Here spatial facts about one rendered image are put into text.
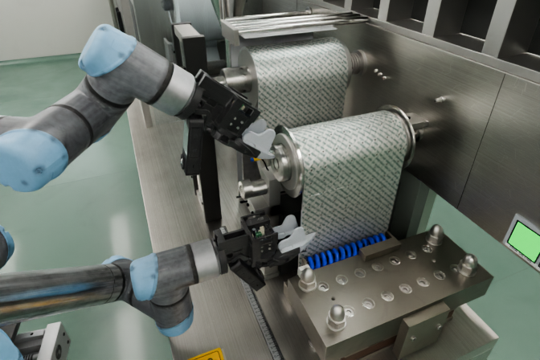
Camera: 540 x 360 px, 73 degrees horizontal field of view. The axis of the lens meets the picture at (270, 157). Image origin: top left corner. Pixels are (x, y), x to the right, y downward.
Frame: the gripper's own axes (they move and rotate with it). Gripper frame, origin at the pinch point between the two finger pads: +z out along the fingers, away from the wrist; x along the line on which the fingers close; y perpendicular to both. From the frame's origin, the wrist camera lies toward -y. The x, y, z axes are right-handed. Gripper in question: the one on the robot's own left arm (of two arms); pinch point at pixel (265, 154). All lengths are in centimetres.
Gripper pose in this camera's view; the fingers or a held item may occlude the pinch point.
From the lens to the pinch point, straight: 71.3
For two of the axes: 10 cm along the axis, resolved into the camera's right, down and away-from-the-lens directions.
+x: -3.8, -4.9, 7.8
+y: 5.9, -7.8, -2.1
